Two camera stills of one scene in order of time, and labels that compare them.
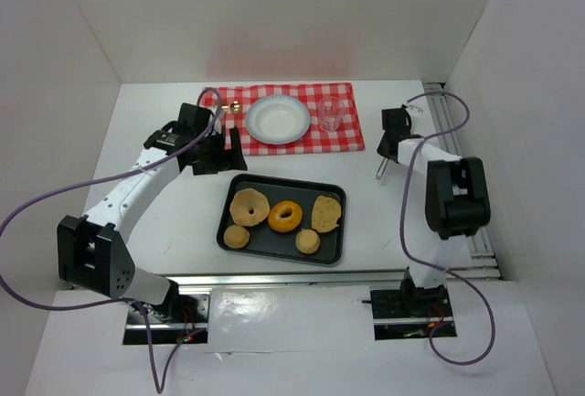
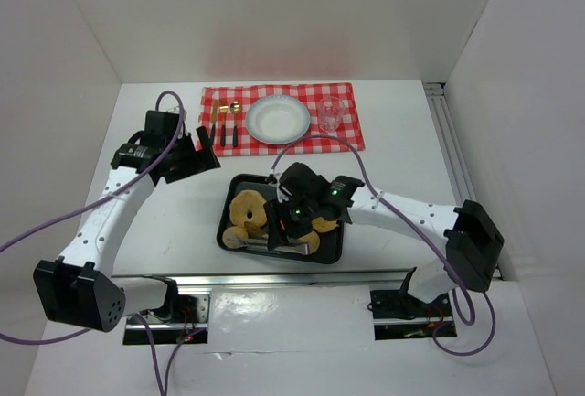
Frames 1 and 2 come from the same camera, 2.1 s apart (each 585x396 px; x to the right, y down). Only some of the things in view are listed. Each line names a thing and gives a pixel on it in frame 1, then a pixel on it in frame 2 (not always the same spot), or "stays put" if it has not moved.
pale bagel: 249,207 stays put
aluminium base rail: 394,315 stays put
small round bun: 236,236 stays put
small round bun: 307,240 stays put
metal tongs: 381,168 to 289,245
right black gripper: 387,145 to 278,224
